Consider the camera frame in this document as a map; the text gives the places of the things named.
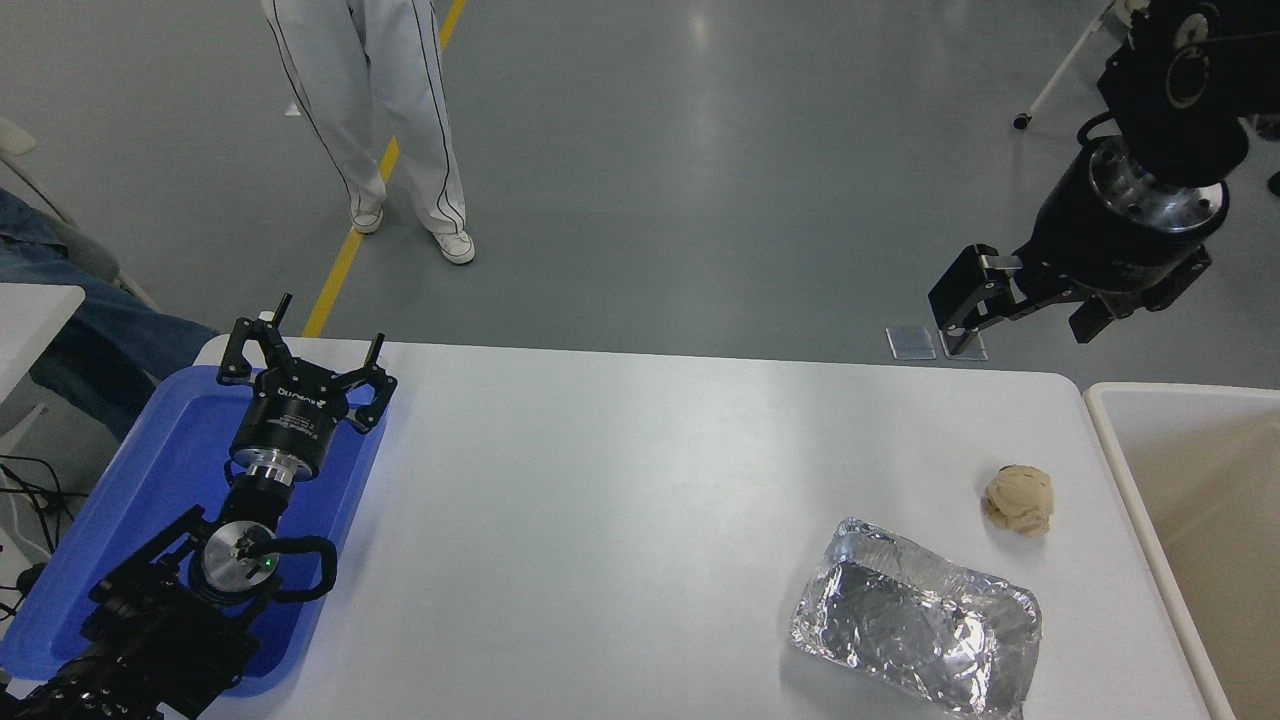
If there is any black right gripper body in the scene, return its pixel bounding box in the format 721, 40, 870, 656
1018, 150, 1214, 298

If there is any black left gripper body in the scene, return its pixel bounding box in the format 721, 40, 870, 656
230, 358, 350, 472

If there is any crinkled foil plate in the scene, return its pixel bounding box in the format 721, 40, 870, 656
790, 517, 1043, 720

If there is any blue plastic tray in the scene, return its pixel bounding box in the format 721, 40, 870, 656
0, 365, 389, 698

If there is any seated person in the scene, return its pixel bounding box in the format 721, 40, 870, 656
0, 188, 219, 441

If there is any white chair with casters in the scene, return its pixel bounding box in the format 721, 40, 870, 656
1013, 0, 1117, 131

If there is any crumpled tan paper ball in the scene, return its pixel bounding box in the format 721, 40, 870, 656
982, 464, 1055, 537

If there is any white side table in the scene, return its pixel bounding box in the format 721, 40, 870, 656
0, 284, 86, 441

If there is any large pale bin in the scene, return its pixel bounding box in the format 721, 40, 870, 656
1084, 382, 1280, 720

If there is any standing person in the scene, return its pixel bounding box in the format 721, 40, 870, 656
262, 0, 476, 266

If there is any black floor cable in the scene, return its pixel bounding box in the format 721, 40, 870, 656
0, 455, 67, 621

